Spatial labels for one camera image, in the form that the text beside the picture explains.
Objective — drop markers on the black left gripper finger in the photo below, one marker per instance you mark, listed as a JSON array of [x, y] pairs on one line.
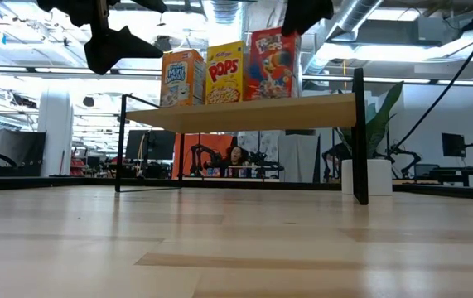
[[153, 5], [116, 51]]

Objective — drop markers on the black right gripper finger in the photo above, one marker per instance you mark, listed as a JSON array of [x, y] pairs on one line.
[[306, 14]]

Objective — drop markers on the red Froot Loops cereal box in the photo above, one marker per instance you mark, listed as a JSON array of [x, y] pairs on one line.
[[273, 66]]

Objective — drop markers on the orange Frosted Mini Wheats box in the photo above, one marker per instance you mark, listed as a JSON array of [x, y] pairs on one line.
[[180, 78]]

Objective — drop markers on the yellow Corn Pops cereal box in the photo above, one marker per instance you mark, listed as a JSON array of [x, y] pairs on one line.
[[224, 74]]

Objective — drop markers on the black tabletop robot arm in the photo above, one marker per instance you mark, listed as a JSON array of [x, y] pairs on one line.
[[410, 159], [337, 153], [265, 165], [203, 153]]

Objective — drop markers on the wooden shelf black metal legs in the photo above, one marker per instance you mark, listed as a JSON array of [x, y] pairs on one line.
[[240, 116]]

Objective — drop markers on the black round ceiling lamp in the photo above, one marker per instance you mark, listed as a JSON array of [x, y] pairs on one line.
[[163, 43]]

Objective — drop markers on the white round column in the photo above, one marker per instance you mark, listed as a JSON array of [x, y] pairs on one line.
[[56, 132]]

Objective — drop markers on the large black screen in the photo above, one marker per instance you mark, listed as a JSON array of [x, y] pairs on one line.
[[157, 145]]

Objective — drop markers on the dark grey draped cover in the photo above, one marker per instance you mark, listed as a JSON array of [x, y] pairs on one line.
[[20, 145]]

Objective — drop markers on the white patterned panel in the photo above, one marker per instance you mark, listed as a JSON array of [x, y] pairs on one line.
[[267, 142]]

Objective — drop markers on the white cloth cover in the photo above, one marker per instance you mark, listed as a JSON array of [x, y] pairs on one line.
[[298, 159]]

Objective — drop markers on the person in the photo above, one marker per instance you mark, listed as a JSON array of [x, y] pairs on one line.
[[236, 157]]

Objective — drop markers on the green plant in white pot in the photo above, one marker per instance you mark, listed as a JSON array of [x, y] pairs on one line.
[[379, 178]]

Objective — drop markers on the black computer monitor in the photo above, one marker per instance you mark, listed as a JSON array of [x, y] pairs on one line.
[[453, 145]]

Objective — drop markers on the black desk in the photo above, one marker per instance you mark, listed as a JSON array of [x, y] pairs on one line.
[[447, 171]]

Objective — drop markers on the silver ventilation duct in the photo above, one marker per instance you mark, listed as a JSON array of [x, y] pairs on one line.
[[356, 16]]

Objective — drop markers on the orange wall panel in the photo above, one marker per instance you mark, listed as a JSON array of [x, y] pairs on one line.
[[228, 140]]

